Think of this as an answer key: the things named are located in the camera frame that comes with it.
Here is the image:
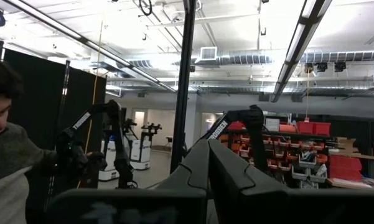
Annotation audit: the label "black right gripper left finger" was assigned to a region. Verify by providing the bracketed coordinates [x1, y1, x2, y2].
[155, 139, 211, 200]

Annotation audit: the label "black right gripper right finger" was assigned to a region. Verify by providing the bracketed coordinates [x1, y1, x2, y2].
[208, 139, 291, 200]

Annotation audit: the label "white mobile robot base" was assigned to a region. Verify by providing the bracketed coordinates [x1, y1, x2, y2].
[128, 123, 163, 171]
[98, 136, 121, 182]

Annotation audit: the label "storage rack with red bins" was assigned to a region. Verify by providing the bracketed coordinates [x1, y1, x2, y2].
[219, 119, 334, 189]

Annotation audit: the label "red bin stack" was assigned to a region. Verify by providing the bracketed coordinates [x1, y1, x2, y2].
[328, 154, 363, 182]

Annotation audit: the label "brown cardboard pieces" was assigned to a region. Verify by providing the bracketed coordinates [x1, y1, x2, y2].
[328, 136, 374, 162]

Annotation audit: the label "white ceiling air vent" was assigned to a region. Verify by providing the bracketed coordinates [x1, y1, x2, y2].
[194, 45, 218, 66]

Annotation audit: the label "long ceiling light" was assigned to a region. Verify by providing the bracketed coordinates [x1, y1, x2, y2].
[1, 0, 179, 94]
[269, 0, 333, 103]

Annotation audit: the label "black partition panel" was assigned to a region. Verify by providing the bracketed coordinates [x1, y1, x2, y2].
[0, 40, 108, 224]

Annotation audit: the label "person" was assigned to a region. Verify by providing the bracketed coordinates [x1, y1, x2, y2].
[0, 51, 82, 224]

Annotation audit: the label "silver ventilation duct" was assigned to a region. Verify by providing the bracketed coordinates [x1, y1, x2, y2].
[174, 49, 374, 67]

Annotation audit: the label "yellow hanging cable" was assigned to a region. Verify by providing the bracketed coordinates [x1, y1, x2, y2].
[83, 17, 106, 155]

